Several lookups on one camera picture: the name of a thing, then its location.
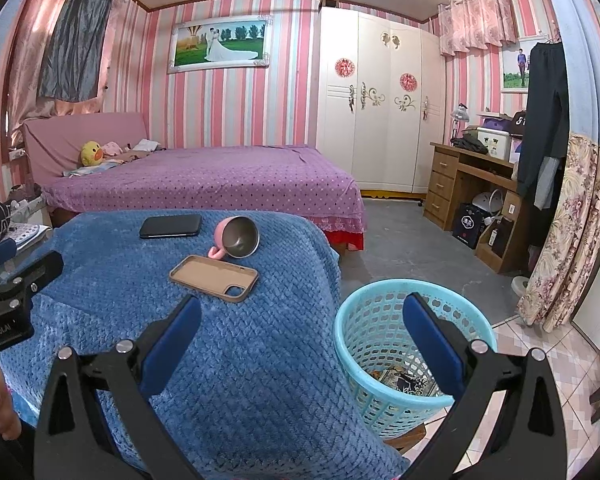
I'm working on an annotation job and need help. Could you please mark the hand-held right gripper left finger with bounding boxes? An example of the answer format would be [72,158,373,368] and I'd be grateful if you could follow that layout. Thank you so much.
[34,294,216,480]

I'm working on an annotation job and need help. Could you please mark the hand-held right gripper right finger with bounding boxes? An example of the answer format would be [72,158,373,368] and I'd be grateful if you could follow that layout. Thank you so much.
[402,291,568,480]

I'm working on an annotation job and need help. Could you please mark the silver printed snack wrapper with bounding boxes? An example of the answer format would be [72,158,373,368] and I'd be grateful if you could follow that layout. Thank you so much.
[380,369,441,399]

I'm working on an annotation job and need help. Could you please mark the light blue plastic basket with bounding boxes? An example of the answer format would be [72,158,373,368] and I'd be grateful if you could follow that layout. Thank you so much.
[333,278,498,440]

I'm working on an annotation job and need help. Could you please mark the person's left hand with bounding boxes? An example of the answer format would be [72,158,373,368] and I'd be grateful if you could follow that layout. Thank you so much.
[0,360,24,441]

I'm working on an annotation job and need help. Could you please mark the white dotted pad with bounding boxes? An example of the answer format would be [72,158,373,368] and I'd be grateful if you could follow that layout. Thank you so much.
[7,224,51,248]

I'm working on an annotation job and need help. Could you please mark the pile of clothes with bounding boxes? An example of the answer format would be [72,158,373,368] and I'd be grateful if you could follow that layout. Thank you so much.
[7,185,46,221]

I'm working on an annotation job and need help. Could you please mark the blue knitted blanket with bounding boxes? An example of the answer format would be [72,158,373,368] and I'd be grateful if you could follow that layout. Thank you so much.
[0,210,411,480]

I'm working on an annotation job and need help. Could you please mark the tan phone case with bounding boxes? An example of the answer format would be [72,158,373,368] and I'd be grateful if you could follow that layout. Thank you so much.
[169,254,259,304]

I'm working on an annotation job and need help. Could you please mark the black phone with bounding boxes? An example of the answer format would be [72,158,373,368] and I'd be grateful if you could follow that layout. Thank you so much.
[139,213,203,240]

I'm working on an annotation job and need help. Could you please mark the brown cardboard box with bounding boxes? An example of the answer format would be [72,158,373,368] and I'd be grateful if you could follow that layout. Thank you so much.
[475,215,513,261]

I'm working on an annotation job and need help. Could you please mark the pink cup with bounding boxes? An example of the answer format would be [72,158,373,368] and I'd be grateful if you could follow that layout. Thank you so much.
[208,216,260,261]

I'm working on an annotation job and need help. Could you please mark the black printed box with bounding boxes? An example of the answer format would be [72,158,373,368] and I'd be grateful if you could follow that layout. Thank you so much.
[452,202,488,250]

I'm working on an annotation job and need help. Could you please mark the pink headboard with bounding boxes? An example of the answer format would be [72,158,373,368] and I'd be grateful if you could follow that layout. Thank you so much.
[21,112,151,186]

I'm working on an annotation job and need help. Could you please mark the yellow duck plush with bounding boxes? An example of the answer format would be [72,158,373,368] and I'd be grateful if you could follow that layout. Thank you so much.
[80,141,105,167]

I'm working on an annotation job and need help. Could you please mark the white small fan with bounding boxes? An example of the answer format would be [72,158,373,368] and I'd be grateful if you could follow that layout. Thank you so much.
[472,190,506,216]

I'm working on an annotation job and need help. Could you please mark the wooden desk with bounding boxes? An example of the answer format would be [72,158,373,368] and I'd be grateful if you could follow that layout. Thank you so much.
[422,141,531,273]

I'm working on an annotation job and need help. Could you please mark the purple dotted bed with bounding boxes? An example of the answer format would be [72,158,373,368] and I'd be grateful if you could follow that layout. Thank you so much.
[41,145,368,252]

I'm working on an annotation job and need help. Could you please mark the floral striped curtain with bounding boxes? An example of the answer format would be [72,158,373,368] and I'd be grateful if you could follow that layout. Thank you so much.
[517,0,600,333]

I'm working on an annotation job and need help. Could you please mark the pink shiny curtain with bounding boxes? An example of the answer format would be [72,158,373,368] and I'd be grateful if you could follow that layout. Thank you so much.
[5,0,131,146]

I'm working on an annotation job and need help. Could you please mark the dark clothes heap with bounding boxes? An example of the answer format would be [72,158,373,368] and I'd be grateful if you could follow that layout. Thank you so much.
[450,136,488,155]

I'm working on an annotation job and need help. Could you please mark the white storage box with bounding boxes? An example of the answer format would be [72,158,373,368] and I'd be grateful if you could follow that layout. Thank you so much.
[475,129,512,161]

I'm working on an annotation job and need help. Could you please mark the white wardrobe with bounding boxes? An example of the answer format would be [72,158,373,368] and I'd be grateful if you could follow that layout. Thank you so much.
[315,6,448,196]

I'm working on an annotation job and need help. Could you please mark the grey window cloth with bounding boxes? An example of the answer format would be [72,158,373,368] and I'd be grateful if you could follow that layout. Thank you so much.
[36,0,115,102]

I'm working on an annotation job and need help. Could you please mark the desk lamp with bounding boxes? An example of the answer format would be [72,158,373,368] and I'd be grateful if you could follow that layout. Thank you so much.
[450,103,470,145]

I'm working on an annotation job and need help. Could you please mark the black bag with white print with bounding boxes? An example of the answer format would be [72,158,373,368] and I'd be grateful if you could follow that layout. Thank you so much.
[507,110,528,138]

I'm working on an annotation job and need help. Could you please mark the dark hanging clothes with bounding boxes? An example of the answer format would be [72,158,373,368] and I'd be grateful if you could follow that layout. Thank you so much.
[517,41,571,211]

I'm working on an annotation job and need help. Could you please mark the small framed photo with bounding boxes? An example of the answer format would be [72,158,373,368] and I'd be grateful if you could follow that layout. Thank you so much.
[500,42,533,93]

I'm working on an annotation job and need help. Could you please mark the framed wedding picture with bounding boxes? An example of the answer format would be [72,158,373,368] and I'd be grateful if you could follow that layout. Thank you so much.
[167,14,273,75]

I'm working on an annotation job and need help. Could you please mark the pink valance curtain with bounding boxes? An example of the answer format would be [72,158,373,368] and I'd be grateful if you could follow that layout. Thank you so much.
[437,0,521,58]

